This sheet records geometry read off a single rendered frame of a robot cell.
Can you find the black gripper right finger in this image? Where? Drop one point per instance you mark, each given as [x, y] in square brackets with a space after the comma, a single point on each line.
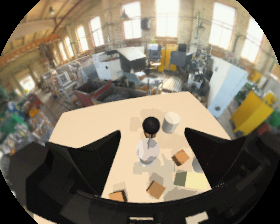
[216, 155]

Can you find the grey cylinder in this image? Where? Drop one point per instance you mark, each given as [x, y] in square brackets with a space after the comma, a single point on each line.
[196, 166]
[171, 120]

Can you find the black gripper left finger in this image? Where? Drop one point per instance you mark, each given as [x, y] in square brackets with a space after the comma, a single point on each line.
[93, 162]

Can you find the french press coffee maker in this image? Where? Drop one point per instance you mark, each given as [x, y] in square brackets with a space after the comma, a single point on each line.
[148, 149]

